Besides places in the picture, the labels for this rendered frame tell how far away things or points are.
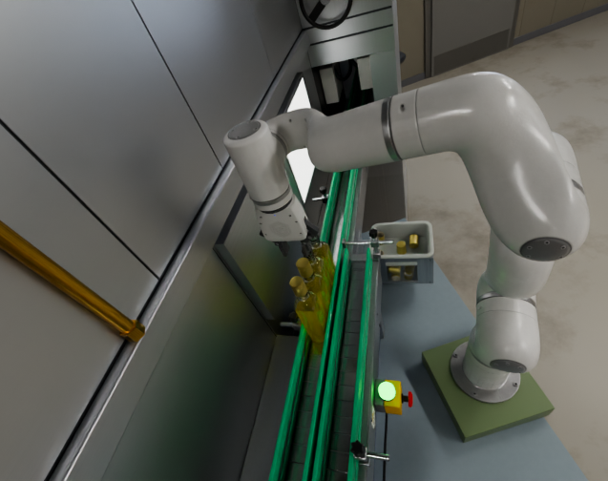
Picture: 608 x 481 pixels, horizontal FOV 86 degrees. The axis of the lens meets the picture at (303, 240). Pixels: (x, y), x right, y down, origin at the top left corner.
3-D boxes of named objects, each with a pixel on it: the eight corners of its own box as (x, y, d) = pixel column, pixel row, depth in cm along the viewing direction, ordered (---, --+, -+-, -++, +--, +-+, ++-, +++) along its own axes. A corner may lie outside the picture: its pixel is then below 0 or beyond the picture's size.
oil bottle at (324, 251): (324, 279, 113) (308, 238, 98) (340, 279, 111) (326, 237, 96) (322, 293, 109) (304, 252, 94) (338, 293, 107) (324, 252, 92)
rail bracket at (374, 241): (346, 253, 117) (340, 229, 108) (395, 251, 112) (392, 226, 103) (345, 259, 115) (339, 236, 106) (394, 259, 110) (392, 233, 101)
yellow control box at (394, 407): (377, 386, 97) (374, 378, 92) (404, 389, 94) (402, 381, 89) (376, 412, 92) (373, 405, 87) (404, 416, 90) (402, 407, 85)
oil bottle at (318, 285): (319, 308, 105) (301, 269, 90) (336, 309, 103) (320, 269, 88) (316, 324, 102) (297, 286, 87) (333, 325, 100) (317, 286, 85)
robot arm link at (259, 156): (262, 172, 70) (242, 201, 65) (236, 115, 61) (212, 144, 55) (296, 172, 67) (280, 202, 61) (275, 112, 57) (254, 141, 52)
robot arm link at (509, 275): (474, 343, 79) (475, 285, 88) (534, 352, 73) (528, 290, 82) (492, 187, 44) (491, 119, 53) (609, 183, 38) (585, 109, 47)
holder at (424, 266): (364, 250, 143) (358, 226, 132) (430, 249, 134) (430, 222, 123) (360, 282, 132) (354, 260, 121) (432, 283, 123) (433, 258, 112)
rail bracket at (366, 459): (360, 449, 77) (351, 435, 68) (392, 454, 75) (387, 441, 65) (359, 469, 74) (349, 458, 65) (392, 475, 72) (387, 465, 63)
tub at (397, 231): (373, 238, 136) (371, 222, 130) (430, 235, 128) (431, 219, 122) (371, 271, 125) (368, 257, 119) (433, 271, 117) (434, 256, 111)
